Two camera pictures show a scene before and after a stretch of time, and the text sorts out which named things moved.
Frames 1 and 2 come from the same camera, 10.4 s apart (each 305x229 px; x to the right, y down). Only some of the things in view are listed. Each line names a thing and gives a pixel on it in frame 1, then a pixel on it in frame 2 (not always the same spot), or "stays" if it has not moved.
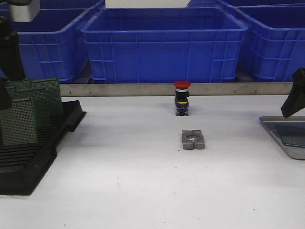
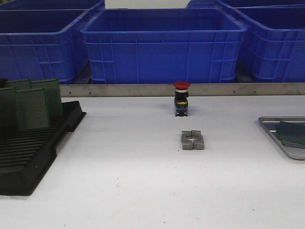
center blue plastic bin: x=196 y=45 stays
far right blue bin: x=200 y=4 stays
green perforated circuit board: x=18 y=123 -> x=291 y=134
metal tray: x=289 y=131 stays
